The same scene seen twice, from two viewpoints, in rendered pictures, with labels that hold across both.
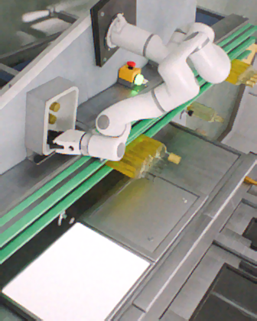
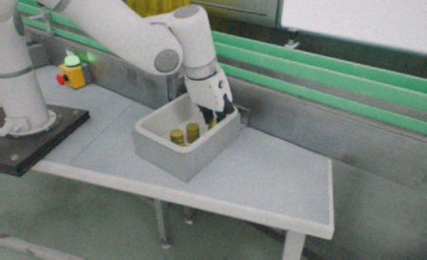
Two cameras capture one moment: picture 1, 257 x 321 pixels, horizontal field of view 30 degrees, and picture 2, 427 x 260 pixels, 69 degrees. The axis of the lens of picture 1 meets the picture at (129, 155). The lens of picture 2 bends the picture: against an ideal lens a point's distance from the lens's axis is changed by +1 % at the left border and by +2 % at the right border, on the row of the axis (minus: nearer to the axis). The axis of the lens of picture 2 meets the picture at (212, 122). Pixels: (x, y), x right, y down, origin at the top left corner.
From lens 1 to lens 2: 0.95 m
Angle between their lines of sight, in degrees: 19
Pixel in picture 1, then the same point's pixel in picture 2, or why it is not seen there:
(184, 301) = not seen: outside the picture
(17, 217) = (347, 94)
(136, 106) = (107, 20)
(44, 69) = (141, 180)
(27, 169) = (263, 118)
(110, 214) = not seen: outside the picture
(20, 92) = (193, 192)
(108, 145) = (192, 32)
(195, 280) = not seen: outside the picture
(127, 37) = (24, 104)
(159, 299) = not seen: outside the picture
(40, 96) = (181, 164)
